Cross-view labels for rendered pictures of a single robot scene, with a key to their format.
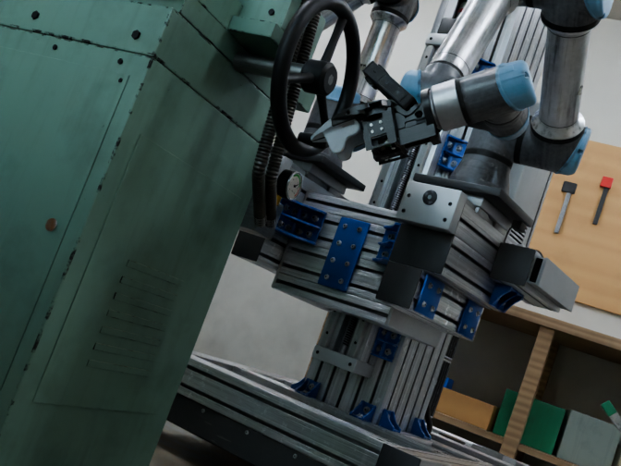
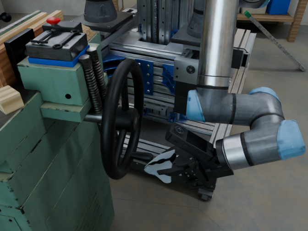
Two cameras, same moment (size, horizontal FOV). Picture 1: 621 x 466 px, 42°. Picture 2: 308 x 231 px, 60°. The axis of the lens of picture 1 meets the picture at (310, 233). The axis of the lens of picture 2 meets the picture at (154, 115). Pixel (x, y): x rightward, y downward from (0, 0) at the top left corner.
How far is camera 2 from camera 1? 1.22 m
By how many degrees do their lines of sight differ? 47
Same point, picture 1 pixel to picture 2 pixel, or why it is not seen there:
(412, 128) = (216, 171)
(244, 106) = not seen: hidden behind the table
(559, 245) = not seen: outside the picture
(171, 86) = (40, 189)
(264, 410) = not seen: hidden behind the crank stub
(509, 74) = (289, 151)
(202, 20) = (27, 145)
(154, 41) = (13, 200)
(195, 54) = (38, 159)
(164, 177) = (67, 199)
